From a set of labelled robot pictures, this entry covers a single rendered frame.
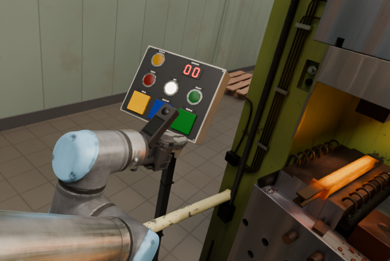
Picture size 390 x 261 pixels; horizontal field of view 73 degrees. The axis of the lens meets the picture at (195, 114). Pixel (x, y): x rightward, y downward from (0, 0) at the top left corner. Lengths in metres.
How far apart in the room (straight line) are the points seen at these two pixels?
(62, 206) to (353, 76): 0.69
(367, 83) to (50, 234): 0.67
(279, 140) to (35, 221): 0.85
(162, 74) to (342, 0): 0.61
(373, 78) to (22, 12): 2.48
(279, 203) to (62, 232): 0.63
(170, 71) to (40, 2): 1.88
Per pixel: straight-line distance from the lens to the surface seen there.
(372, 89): 0.72
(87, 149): 0.50
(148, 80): 1.03
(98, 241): 0.41
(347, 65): 0.74
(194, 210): 1.13
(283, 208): 0.84
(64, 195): 0.56
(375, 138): 1.25
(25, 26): 2.70
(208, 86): 0.93
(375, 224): 0.85
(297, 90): 0.96
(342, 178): 0.90
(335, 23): 0.76
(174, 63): 1.01
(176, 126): 0.93
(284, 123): 1.00
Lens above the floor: 1.42
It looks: 24 degrees down
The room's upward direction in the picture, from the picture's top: 12 degrees clockwise
